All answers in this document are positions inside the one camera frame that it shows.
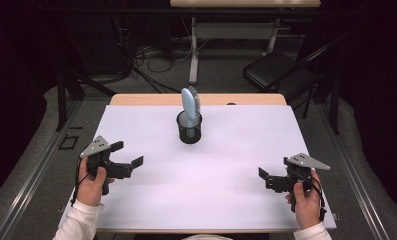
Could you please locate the person's white clothing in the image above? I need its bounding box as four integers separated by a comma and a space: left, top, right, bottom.
182, 233, 234, 240

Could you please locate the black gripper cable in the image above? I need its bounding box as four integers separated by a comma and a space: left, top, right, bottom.
295, 171, 328, 223
70, 158, 90, 208

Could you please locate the dark curtain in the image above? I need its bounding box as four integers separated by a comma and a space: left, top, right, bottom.
339, 0, 397, 218
0, 0, 59, 208

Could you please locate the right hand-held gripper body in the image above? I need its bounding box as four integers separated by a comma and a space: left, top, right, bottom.
265, 152, 331, 213

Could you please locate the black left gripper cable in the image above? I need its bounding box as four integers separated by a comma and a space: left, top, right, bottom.
70, 158, 90, 208

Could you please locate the white table cover sheet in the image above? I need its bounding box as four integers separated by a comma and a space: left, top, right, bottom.
57, 104, 338, 231

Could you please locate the white desk with metal legs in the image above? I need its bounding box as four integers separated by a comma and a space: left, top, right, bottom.
169, 0, 322, 85

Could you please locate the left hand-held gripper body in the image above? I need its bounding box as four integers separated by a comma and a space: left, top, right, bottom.
79, 135, 134, 196

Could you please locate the black mesh pen cup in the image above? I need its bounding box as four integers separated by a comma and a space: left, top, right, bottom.
176, 109, 203, 145

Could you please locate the black folding chair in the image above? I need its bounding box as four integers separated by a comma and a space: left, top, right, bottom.
242, 31, 350, 119

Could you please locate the person's right hand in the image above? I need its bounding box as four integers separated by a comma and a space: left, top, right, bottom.
284, 169, 322, 230

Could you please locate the black metal stand post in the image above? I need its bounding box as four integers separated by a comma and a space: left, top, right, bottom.
329, 73, 341, 136
54, 69, 117, 133

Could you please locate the light blue hairbrush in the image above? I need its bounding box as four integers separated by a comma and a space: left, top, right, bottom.
180, 85, 201, 139

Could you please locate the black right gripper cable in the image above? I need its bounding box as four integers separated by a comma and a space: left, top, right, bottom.
295, 171, 328, 223

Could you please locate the bundle of black floor cables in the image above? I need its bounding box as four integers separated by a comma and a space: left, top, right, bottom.
112, 16, 184, 94

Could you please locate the metal floor rail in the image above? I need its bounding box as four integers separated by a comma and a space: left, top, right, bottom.
317, 103, 392, 240
0, 99, 85, 240

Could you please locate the person's left hand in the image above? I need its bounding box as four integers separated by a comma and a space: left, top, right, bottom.
76, 156, 115, 207

